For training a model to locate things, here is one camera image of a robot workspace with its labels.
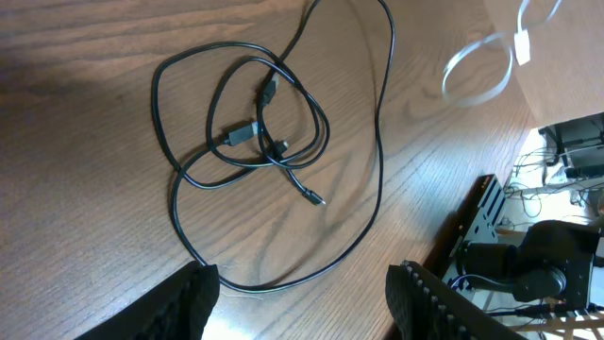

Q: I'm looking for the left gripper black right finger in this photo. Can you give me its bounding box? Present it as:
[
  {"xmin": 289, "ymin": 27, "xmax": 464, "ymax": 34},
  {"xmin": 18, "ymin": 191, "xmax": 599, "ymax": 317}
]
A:
[{"xmin": 385, "ymin": 261, "xmax": 524, "ymax": 340}]

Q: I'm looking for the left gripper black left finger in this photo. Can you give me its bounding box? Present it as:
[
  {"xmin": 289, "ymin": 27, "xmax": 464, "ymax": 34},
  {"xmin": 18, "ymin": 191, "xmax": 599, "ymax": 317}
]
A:
[{"xmin": 80, "ymin": 262, "xmax": 220, "ymax": 340}]

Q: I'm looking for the white usb cable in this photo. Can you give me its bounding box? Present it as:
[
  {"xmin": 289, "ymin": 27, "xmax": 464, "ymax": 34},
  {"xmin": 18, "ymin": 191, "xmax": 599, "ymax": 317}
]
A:
[{"xmin": 441, "ymin": 0, "xmax": 563, "ymax": 109}]

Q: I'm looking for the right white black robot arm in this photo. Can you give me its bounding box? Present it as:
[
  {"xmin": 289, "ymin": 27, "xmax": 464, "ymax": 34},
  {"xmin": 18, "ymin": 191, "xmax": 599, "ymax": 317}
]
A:
[{"xmin": 448, "ymin": 220, "xmax": 603, "ymax": 308}]

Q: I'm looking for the dark equipment under table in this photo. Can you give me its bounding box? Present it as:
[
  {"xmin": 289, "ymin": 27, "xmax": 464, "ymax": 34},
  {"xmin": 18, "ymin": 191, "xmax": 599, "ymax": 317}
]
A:
[{"xmin": 538, "ymin": 112, "xmax": 603, "ymax": 179}]

